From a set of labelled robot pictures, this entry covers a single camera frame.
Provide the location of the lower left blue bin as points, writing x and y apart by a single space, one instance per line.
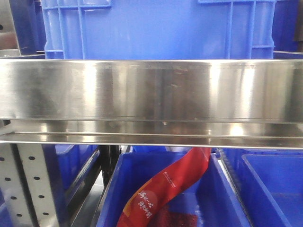
71 159

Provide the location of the lower middle blue bin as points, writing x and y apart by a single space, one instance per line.
210 202

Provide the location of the upper blue plastic bin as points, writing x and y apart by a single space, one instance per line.
158 29

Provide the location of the lower right blue bin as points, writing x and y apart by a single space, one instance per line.
270 183

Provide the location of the red printed snack bag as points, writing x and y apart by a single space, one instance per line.
152 196

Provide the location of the stainless steel shelf rail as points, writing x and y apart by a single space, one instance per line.
210 103

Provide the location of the perforated metal shelf post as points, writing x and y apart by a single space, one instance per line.
31 185

